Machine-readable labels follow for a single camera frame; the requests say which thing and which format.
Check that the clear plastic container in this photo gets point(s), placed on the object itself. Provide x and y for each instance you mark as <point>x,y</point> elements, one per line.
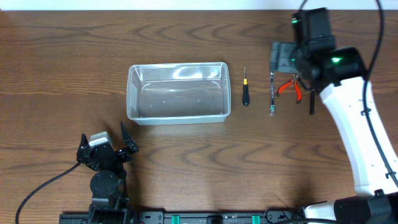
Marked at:
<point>178,93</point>

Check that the small black orange hammer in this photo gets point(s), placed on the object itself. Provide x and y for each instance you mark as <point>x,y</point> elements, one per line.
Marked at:
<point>312,103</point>

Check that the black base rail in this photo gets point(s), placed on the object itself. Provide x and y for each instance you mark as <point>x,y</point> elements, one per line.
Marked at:
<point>269,216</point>

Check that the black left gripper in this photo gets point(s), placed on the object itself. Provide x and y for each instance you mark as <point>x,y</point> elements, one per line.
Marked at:
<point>106,154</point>

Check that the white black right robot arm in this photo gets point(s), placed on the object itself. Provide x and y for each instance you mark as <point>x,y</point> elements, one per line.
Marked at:
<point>340,78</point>

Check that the silver combination wrench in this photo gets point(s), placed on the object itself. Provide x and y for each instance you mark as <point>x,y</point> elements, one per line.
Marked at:
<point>272,101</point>

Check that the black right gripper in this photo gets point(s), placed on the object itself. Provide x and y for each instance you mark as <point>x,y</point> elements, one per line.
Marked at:
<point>282,58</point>

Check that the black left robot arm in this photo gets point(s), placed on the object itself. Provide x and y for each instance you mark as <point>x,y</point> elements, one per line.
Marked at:
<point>108,185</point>

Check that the black yellow screwdriver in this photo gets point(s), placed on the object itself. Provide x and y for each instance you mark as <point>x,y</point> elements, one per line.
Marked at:
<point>246,98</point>

